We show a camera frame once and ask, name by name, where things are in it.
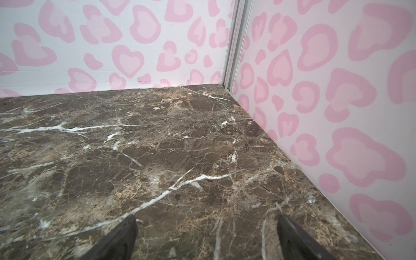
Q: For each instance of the aluminium frame corner post right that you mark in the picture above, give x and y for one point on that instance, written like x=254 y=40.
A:
x=238 y=29

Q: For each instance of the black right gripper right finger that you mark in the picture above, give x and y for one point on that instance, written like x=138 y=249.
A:
x=297 y=244

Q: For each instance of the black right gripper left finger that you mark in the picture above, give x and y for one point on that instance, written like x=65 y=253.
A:
x=118 y=244

